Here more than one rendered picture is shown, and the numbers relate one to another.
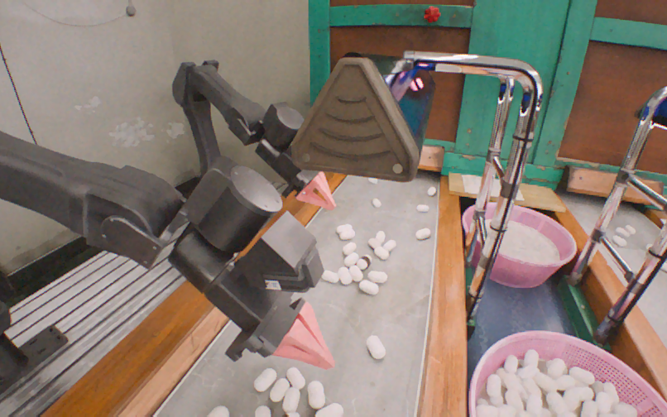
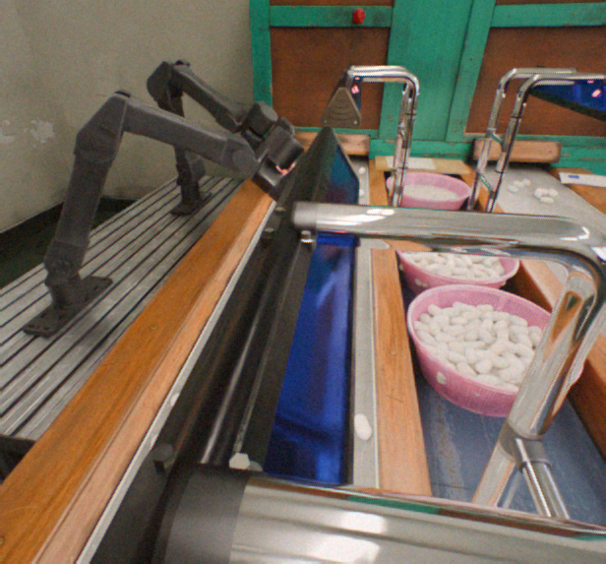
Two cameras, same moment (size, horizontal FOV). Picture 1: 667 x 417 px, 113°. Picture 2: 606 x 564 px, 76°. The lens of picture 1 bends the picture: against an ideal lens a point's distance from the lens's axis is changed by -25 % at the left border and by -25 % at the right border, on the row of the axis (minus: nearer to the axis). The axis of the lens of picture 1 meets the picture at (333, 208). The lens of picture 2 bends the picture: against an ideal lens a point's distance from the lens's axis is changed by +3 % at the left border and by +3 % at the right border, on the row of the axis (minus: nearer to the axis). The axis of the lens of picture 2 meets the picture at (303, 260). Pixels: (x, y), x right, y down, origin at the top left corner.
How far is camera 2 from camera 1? 0.62 m
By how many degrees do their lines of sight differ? 11
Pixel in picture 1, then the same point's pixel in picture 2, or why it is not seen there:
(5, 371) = (80, 296)
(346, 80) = (340, 94)
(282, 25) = not seen: outside the picture
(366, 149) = (345, 117)
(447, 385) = not seen: hidden behind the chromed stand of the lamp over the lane
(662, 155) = (561, 119)
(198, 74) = (180, 74)
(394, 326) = not seen: hidden behind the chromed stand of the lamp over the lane
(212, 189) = (280, 139)
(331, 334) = not seen: hidden behind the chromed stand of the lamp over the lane
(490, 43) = (406, 39)
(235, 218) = (290, 151)
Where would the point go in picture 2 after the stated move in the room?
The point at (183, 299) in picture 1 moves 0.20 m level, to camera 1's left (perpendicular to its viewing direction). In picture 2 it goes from (218, 230) to (134, 236)
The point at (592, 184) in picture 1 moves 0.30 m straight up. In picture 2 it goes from (496, 151) to (521, 57)
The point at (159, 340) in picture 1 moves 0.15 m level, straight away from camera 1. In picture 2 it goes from (218, 246) to (173, 230)
